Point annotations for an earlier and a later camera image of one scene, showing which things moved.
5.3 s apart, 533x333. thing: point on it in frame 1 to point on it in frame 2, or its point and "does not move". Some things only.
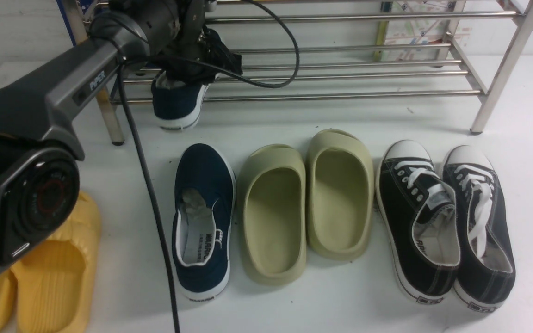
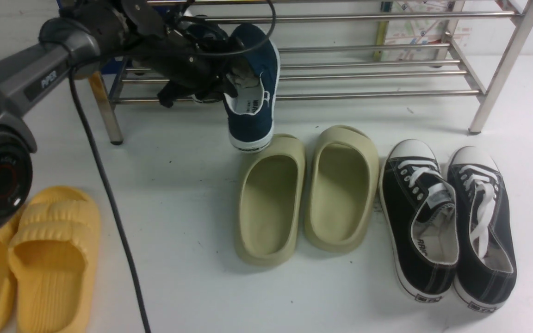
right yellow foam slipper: x=55 y=285 does not move
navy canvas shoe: x=204 y=198 to x=253 y=77
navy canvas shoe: x=177 y=105 to x=208 y=97
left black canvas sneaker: x=419 y=208 does not move
